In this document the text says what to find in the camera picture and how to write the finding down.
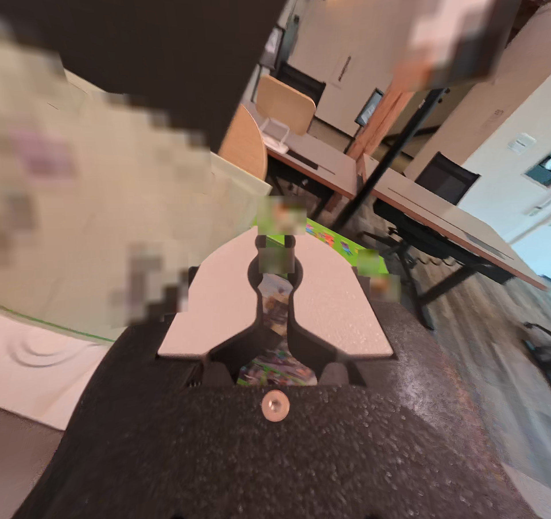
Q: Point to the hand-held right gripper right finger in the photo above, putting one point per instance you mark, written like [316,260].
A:
[340,312]

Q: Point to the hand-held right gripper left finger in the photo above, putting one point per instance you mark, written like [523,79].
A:
[215,312]

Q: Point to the instruction booklet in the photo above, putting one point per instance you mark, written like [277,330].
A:
[232,209]

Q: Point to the green toy set box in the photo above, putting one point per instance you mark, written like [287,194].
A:
[318,243]

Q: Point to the pale wooden table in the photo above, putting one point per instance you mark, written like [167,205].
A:
[318,157]
[430,209]

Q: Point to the black pole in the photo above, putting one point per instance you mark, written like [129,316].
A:
[387,162]

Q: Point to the black mesh office chair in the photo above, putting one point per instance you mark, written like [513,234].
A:
[447,179]

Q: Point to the white book stand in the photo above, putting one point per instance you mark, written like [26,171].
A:
[43,377]

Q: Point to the sign stand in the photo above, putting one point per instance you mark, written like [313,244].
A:
[369,108]

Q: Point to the black flat panel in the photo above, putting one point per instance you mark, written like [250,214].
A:
[150,32]

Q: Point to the wooden post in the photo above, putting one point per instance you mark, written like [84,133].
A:
[379,118]

